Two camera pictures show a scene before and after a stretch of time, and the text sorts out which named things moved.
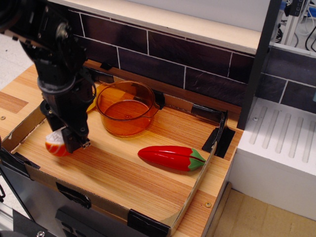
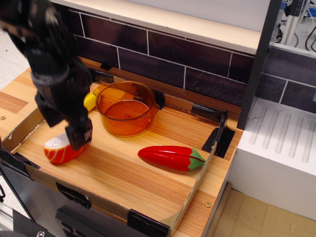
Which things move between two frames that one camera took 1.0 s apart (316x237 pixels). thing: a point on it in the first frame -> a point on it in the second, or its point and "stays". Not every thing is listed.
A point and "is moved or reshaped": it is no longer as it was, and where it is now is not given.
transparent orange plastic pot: (126, 108) stays
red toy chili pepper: (172, 157) stays
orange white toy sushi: (55, 144) is moved or reshaped
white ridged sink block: (275, 160) stays
